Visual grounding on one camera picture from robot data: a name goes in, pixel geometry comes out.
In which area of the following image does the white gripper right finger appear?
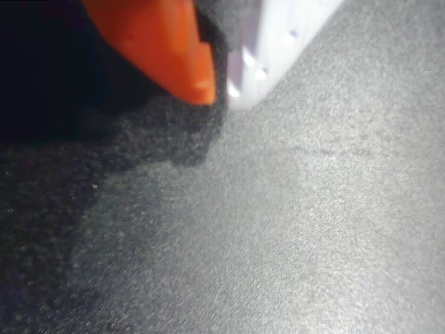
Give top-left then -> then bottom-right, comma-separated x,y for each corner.
227,0 -> 345,112

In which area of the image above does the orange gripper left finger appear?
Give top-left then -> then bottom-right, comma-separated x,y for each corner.
81,0 -> 218,106

